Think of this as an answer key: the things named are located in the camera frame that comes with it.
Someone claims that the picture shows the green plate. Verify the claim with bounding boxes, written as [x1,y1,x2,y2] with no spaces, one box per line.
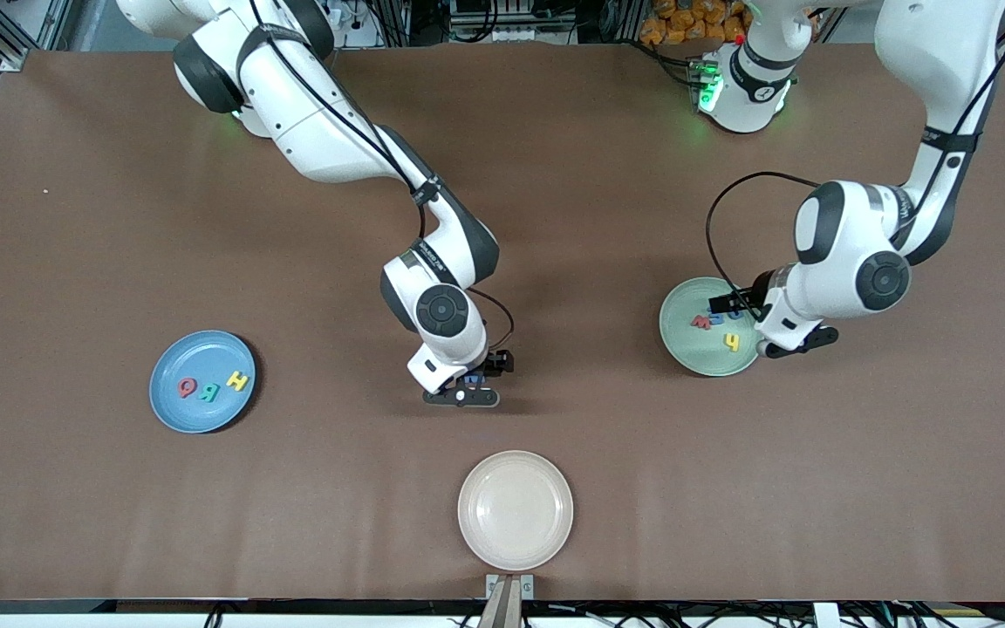
[659,276,765,378]

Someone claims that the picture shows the cream plate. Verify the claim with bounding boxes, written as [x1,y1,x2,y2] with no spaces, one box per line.
[457,450,575,572]

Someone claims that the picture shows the blue plate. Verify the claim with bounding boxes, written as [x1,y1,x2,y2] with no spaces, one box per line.
[149,330,257,434]

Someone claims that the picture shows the orange snack bag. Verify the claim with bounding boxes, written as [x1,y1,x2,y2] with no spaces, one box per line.
[639,0,752,46]

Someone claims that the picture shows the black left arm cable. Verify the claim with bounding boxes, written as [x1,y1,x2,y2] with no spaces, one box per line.
[705,171,821,302]

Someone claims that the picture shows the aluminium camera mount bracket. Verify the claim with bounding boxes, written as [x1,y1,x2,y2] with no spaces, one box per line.
[478,573,536,628]

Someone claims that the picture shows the aluminium frame profile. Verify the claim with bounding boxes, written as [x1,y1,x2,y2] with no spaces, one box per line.
[0,0,76,72]

